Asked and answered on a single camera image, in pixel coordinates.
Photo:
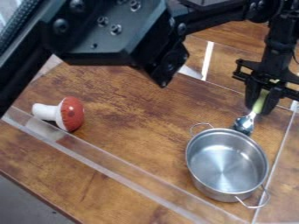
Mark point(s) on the stainless steel pot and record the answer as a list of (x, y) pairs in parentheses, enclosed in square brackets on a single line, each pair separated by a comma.
[(229, 166)]

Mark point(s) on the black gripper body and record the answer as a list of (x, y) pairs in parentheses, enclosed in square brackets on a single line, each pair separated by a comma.
[(272, 70)]

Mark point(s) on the red cap toy mushroom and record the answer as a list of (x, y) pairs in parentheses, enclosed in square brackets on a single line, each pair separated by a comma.
[(67, 114)]

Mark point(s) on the green handled metal spoon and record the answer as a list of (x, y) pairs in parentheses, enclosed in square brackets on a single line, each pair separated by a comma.
[(245, 123)]

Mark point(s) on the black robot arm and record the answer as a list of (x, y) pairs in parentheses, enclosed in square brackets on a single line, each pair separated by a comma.
[(139, 33)]

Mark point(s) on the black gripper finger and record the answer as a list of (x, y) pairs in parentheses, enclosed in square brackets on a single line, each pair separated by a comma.
[(272, 96), (253, 92)]

